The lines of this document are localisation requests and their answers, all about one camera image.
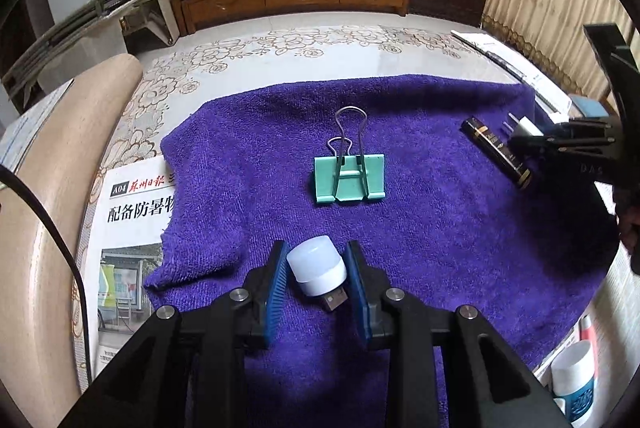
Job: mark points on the newspaper with photo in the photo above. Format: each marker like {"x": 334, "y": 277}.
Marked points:
{"x": 127, "y": 253}

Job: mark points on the white plug adapter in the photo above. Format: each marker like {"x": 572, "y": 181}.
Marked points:
{"x": 522, "y": 125}

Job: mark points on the pink white tube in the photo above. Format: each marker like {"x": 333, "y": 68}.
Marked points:
{"x": 587, "y": 333}

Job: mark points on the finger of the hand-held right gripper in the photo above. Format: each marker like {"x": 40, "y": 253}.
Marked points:
{"x": 560, "y": 146}
{"x": 582, "y": 126}

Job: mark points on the blue box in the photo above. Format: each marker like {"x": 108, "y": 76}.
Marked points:
{"x": 589, "y": 107}

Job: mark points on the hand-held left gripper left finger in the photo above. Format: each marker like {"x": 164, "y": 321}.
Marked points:
{"x": 275, "y": 293}

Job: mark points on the beige wooden chair back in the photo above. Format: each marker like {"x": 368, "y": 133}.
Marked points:
{"x": 47, "y": 228}

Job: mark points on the purple towel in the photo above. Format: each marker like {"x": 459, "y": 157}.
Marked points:
{"x": 430, "y": 228}

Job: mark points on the white paper booklet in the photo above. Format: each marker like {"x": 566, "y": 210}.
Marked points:
{"x": 515, "y": 67}

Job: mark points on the white USB light bulb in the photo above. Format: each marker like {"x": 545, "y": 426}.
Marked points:
{"x": 318, "y": 271}

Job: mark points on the beige curtain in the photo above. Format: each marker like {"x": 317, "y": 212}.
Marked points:
{"x": 550, "y": 2}

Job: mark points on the black gold cosmetic tube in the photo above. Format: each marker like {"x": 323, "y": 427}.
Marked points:
{"x": 496, "y": 151}

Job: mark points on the floral tablecloth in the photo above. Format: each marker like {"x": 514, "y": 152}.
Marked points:
{"x": 280, "y": 52}

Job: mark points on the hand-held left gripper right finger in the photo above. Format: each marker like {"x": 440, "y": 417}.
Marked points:
{"x": 358, "y": 293}

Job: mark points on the white blue-label bottle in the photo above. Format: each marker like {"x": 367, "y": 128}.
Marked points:
{"x": 575, "y": 383}

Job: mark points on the green binder clip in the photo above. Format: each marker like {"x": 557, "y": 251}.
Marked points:
{"x": 350, "y": 174}

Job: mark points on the stack of grey folded boards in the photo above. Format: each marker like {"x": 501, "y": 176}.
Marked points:
{"x": 75, "y": 30}

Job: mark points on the white side table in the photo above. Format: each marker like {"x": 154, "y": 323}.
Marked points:
{"x": 150, "y": 17}

